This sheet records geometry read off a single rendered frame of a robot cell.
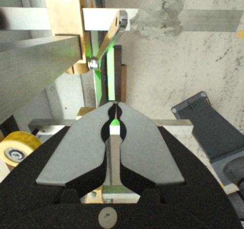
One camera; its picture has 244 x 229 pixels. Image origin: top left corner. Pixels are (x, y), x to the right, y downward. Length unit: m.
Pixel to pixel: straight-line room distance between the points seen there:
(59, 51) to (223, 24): 0.25
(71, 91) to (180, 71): 0.92
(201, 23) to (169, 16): 0.06
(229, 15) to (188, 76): 1.01
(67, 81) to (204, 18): 0.45
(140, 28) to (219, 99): 1.33
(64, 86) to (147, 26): 0.40
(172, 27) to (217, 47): 1.10
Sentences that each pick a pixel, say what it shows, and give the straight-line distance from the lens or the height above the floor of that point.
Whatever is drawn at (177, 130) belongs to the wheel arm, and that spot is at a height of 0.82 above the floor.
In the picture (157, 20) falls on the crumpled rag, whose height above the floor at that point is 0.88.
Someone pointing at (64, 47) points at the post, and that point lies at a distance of 0.19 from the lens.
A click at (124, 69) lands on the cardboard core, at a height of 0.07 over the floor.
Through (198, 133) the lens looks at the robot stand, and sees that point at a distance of 1.13.
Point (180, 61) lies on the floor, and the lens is 1.23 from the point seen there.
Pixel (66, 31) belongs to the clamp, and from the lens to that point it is 0.26.
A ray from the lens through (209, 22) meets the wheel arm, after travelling 0.30.
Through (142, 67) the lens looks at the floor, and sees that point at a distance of 1.17.
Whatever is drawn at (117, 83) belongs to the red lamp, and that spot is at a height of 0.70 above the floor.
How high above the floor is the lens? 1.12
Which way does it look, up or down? 61 degrees down
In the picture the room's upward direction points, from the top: 179 degrees clockwise
